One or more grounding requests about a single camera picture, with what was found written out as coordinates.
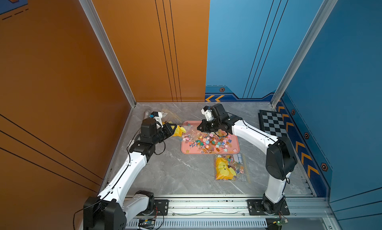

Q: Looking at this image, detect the right aluminium corner post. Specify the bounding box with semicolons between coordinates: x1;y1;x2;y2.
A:
270;0;338;108

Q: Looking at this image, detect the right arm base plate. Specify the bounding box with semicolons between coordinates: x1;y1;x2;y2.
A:
247;199;290;216

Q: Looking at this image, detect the right green circuit board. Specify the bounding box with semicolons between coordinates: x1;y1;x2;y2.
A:
268;220;288;230

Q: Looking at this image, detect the black white chessboard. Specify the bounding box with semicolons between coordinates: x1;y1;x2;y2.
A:
258;110;287;137

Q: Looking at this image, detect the pink plastic tray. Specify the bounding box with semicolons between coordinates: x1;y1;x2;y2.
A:
181;121;240;154

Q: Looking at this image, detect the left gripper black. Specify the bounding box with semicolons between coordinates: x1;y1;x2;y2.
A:
151;123;176;146

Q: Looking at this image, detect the silver microphone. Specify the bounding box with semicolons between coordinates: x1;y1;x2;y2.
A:
143;110;151;119

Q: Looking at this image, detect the yellow duck ziploc bag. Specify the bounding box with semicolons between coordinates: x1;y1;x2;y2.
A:
161;109;183;124
173;126;187;137
214;153;250;183

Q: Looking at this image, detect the aluminium corner post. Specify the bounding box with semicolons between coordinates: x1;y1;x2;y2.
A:
270;0;338;108
79;0;136;108

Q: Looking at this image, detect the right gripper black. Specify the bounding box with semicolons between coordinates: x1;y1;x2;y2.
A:
196;119;222;132

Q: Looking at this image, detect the green circuit board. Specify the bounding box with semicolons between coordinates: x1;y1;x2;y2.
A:
137;219;156;230
268;220;288;230

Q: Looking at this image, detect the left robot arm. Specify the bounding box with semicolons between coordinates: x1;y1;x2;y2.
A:
81;117;177;230

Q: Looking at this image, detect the aluminium front rail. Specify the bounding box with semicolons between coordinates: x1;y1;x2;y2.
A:
85;197;334;219

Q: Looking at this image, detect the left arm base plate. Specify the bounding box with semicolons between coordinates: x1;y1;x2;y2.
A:
138;199;169;217

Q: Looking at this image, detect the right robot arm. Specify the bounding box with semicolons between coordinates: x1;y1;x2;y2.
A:
197;104;298;215

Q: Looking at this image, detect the left green circuit board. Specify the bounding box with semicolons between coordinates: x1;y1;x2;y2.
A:
137;219;156;230

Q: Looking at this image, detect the left aluminium corner post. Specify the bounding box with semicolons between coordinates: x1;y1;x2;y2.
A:
79;0;136;108

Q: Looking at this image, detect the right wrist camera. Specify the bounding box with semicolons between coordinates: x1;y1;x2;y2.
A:
201;106;214;122

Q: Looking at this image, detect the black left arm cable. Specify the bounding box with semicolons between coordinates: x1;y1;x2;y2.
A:
72;128;166;230

